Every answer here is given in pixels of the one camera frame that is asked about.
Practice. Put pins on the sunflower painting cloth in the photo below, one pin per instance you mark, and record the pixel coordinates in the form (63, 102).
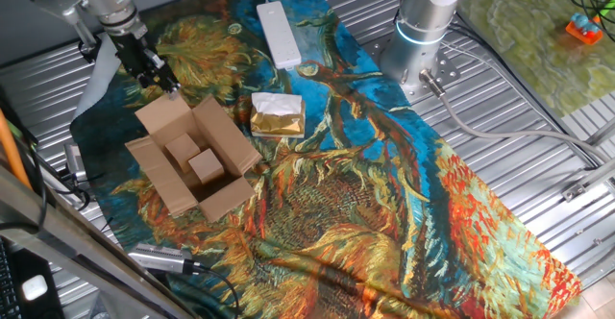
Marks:
(336, 213)

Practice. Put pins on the small white device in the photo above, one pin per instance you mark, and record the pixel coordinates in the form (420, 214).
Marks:
(34, 287)

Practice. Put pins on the orange toy block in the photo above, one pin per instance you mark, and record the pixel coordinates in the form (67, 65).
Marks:
(583, 31)

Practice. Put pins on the orange tube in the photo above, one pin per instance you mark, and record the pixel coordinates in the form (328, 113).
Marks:
(9, 151)

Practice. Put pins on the long aluminium profile bar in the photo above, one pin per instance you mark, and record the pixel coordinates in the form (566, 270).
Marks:
(591, 179)

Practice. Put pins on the aluminium frame beam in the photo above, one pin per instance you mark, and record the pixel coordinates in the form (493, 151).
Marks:
(72, 242)

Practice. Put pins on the silver camera on mount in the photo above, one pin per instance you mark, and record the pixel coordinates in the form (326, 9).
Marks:
(74, 160)

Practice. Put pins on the black desk pad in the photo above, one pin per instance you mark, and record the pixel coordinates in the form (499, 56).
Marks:
(50, 307)

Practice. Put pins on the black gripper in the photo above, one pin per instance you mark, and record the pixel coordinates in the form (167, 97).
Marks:
(137, 57)

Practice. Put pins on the green stick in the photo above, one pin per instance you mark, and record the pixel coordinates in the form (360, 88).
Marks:
(606, 7)

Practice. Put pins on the short aluminium profile bar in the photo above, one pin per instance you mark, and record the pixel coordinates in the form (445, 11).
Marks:
(600, 134)

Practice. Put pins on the grey metal pole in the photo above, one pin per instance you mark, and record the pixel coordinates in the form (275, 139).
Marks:
(86, 40)

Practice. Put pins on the black keyboard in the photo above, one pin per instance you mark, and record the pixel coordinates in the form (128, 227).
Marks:
(6, 285)

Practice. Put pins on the brown cardboard box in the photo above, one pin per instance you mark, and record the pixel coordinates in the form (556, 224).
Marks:
(226, 136)

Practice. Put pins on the green patterned mat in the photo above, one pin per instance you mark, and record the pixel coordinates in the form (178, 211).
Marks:
(528, 45)

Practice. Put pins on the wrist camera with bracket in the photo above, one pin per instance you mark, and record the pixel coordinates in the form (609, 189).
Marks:
(62, 4)

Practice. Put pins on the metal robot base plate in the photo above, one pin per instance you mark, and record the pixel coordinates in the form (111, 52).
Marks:
(447, 71)

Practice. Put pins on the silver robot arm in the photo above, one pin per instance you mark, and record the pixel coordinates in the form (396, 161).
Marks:
(423, 16)

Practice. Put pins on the small cardboard block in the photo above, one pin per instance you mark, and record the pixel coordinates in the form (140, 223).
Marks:
(206, 165)
(182, 150)

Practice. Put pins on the white power strip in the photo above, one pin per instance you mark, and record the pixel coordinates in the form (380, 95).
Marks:
(278, 35)

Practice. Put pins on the gold tissue pack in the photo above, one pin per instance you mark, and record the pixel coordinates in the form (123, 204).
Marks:
(276, 124)

